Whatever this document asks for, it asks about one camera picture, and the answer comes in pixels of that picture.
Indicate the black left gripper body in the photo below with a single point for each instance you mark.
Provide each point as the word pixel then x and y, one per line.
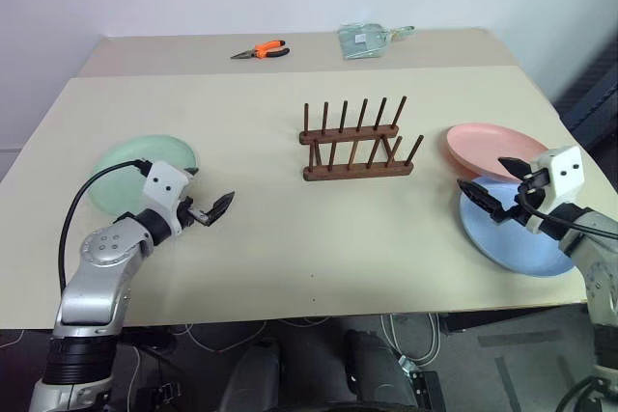
pixel 186 211

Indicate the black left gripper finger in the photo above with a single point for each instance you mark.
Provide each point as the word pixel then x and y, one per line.
pixel 219 207
pixel 192 171

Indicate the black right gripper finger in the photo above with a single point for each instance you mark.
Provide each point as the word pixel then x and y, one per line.
pixel 515 167
pixel 483 199

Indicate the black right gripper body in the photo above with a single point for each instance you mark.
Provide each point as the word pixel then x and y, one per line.
pixel 516 211

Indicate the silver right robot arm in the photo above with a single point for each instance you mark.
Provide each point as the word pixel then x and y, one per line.
pixel 601 282

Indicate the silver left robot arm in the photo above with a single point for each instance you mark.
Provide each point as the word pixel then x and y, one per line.
pixel 92 286

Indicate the wooden dish rack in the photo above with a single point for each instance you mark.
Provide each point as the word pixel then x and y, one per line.
pixel 357 171

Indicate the blue plate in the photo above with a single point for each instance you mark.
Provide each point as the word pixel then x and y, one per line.
pixel 507 248

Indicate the red plate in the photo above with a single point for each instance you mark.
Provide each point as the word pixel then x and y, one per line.
pixel 483 146

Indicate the green plate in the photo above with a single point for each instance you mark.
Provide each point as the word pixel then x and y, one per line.
pixel 120 161

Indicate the black ribbed tube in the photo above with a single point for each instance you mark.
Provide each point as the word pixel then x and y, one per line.
pixel 591 98

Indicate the dark rounded robot shape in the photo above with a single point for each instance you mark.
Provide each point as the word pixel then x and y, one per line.
pixel 253 378
pixel 376 368

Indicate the clear plastic bag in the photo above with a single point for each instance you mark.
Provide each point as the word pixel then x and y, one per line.
pixel 362 41

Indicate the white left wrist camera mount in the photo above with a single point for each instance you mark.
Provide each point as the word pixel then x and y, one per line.
pixel 161 185

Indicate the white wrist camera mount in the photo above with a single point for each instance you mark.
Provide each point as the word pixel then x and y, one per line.
pixel 562 171
pixel 161 185

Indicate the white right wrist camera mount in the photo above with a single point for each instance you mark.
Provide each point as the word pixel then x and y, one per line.
pixel 562 171

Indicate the black table frame bar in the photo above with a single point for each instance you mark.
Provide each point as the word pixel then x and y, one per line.
pixel 507 321

